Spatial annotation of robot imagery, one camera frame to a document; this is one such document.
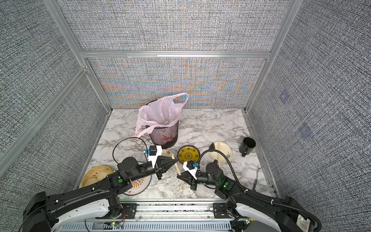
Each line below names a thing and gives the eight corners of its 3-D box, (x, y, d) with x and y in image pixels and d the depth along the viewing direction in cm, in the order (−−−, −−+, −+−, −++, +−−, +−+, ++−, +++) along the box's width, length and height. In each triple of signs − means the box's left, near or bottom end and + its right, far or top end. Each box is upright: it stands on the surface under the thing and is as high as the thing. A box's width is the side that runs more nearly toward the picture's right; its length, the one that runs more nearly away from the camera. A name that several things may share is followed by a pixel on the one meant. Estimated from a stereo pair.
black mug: (241, 158, 94) (246, 150, 86) (237, 145, 101) (242, 137, 93) (253, 158, 94) (259, 150, 86) (248, 145, 101) (254, 137, 93)
